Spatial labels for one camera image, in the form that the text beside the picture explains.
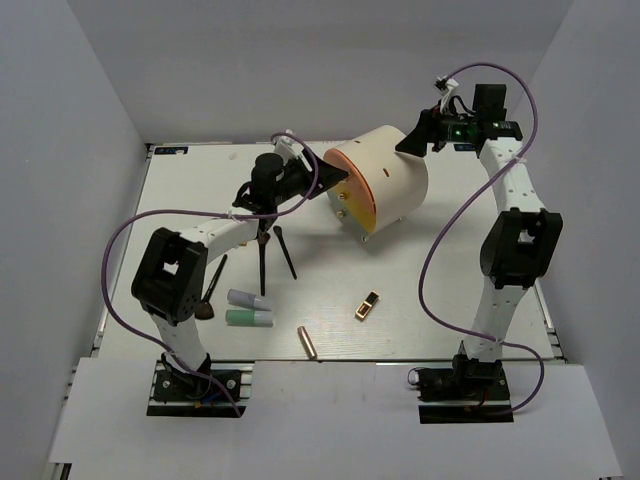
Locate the yellow organizer drawer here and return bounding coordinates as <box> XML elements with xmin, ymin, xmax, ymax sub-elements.
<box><xmin>343</xmin><ymin>193</ymin><xmax>376</xmax><ymax>235</ymax></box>

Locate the black fan makeup brush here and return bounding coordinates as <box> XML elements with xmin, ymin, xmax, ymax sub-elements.
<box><xmin>195</xmin><ymin>254</ymin><xmax>228</xmax><ymax>320</ymax></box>

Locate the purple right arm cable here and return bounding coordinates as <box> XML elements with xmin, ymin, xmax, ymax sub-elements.
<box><xmin>418</xmin><ymin>62</ymin><xmax>546</xmax><ymax>414</ymax></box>

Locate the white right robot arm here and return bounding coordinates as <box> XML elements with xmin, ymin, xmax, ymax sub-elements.
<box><xmin>395</xmin><ymin>83</ymin><xmax>563</xmax><ymax>364</ymax></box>

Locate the black makeup brush wide head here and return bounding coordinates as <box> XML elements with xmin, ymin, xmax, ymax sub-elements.
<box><xmin>256</xmin><ymin>220</ymin><xmax>270</xmax><ymax>296</ymax></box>

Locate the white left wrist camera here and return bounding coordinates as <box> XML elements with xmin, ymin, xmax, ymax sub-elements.
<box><xmin>270</xmin><ymin>132</ymin><xmax>299</xmax><ymax>161</ymax></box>

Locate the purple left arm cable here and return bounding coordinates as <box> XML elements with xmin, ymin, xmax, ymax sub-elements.
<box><xmin>103</xmin><ymin>132</ymin><xmax>321</xmax><ymax>416</ymax></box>

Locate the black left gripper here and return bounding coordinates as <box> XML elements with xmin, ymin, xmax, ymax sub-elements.
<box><xmin>272</xmin><ymin>147</ymin><xmax>349</xmax><ymax>207</ymax></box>

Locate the rose gold lipstick tube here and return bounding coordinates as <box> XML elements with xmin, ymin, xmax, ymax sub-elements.
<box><xmin>297</xmin><ymin>326</ymin><xmax>318</xmax><ymax>360</ymax></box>

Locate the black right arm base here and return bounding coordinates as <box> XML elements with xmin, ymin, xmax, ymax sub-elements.
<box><xmin>407</xmin><ymin>354</ymin><xmax>514</xmax><ymax>425</ymax></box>

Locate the lilac white cosmetic tube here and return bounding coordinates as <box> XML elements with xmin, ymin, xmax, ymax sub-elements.
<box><xmin>227</xmin><ymin>289</ymin><xmax>274</xmax><ymax>311</ymax></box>

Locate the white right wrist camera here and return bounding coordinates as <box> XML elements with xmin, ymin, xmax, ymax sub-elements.
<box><xmin>434</xmin><ymin>77</ymin><xmax>459</xmax><ymax>98</ymax></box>

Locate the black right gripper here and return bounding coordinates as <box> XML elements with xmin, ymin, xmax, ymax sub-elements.
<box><xmin>395</xmin><ymin>99</ymin><xmax>479</xmax><ymax>158</ymax></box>

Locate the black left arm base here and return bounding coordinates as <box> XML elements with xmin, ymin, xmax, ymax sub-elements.
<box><xmin>146</xmin><ymin>361</ymin><xmax>255</xmax><ymax>419</ymax></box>

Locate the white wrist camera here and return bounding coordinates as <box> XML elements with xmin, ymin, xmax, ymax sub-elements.
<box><xmin>434</xmin><ymin>77</ymin><xmax>459</xmax><ymax>98</ymax></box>
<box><xmin>270</xmin><ymin>132</ymin><xmax>299</xmax><ymax>161</ymax></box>

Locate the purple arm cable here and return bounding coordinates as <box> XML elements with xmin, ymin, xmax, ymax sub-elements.
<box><xmin>103</xmin><ymin>132</ymin><xmax>321</xmax><ymax>416</ymax></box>
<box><xmin>418</xmin><ymin>62</ymin><xmax>546</xmax><ymax>414</ymax></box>

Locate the cream round drawer organizer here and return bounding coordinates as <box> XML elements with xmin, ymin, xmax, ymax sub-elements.
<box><xmin>327</xmin><ymin>125</ymin><xmax>429</xmax><ymax>242</ymax></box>

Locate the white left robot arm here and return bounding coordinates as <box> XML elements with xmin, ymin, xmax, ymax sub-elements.
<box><xmin>131</xmin><ymin>153</ymin><xmax>348</xmax><ymax>399</ymax></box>

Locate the green white cosmetic tube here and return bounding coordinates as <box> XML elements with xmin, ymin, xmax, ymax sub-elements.
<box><xmin>225</xmin><ymin>310</ymin><xmax>274</xmax><ymax>328</ymax></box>

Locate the black makeup brush slim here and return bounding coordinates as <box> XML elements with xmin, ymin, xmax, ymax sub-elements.
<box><xmin>273</xmin><ymin>225</ymin><xmax>297</xmax><ymax>280</ymax></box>

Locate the black gold square lipstick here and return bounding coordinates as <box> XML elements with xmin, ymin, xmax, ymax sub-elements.
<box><xmin>355</xmin><ymin>291</ymin><xmax>380</xmax><ymax>320</ymax></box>

